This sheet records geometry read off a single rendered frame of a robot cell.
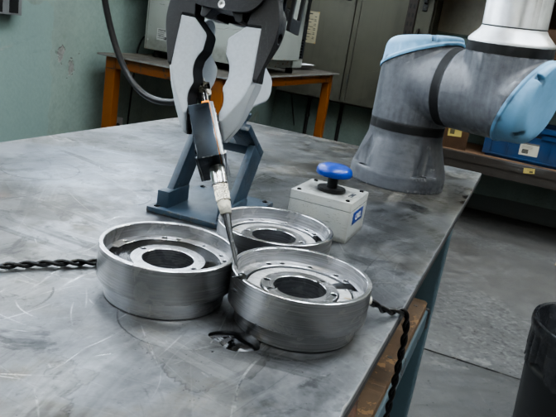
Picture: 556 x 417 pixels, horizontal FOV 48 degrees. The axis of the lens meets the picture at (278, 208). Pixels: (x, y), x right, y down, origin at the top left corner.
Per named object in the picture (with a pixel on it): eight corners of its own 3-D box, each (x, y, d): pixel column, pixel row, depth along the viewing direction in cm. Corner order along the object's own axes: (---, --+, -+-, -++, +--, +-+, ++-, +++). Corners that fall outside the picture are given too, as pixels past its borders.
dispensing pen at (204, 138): (214, 266, 44) (178, 67, 50) (220, 281, 48) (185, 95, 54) (246, 260, 44) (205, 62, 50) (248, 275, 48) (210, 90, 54)
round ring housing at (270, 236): (305, 247, 64) (312, 209, 63) (342, 291, 55) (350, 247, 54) (203, 242, 61) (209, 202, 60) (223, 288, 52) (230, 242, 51)
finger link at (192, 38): (216, 136, 56) (248, 34, 54) (181, 134, 50) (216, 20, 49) (187, 125, 57) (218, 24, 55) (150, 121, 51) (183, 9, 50)
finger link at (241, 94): (278, 147, 54) (289, 36, 53) (249, 146, 48) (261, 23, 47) (245, 143, 55) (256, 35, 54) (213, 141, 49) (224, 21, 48)
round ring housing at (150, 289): (74, 312, 44) (78, 257, 43) (116, 258, 54) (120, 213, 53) (222, 334, 44) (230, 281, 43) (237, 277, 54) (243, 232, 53)
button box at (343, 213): (345, 244, 67) (353, 200, 66) (285, 227, 70) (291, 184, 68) (364, 227, 75) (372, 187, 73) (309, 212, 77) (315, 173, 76)
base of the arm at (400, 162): (362, 164, 111) (373, 108, 108) (448, 184, 106) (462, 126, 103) (337, 177, 98) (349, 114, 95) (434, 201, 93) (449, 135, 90)
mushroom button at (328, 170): (339, 215, 69) (347, 171, 67) (305, 206, 70) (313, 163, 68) (349, 208, 72) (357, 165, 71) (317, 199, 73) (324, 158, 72)
